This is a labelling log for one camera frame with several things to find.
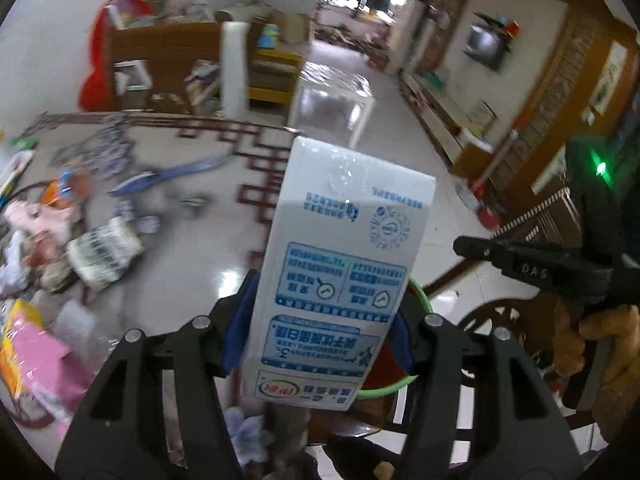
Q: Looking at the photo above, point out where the pink plastic bag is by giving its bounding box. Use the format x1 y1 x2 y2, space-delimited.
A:
12 318 94 427

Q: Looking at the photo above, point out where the white blue milk carton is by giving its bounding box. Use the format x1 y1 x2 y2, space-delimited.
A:
241 136 436 411

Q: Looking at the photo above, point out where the white cloth strip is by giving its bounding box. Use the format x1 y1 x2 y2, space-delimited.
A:
220 21 250 120

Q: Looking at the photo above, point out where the wall television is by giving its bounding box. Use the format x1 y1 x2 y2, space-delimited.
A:
463 24 508 72

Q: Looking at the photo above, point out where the colourful toy box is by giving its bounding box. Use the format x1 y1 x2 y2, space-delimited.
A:
258 23 280 50

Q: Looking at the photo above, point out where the white side table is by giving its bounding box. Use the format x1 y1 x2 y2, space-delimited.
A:
286 61 376 150

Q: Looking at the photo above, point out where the dark wooden chair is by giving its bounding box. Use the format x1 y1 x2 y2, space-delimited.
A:
102 19 252 114

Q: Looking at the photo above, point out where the low tv cabinet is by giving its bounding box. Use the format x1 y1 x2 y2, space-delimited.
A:
399 72 494 179

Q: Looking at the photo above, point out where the newspaper wad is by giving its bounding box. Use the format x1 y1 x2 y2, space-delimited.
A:
66 217 144 292

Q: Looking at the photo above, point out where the wooden bench sofa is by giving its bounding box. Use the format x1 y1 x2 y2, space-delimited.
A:
219 4 312 111

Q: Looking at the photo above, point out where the right hand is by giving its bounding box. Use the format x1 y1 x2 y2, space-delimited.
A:
553 302 639 442

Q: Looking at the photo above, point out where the red bucket green rim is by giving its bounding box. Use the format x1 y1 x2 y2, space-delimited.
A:
357 278 434 401

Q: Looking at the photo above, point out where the orange snack bag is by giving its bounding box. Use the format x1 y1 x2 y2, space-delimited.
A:
41 166 92 210

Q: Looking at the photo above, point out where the red garment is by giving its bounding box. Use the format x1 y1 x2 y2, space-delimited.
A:
78 0 152 112

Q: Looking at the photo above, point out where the white book rack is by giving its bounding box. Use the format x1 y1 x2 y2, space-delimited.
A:
105 22 222 115

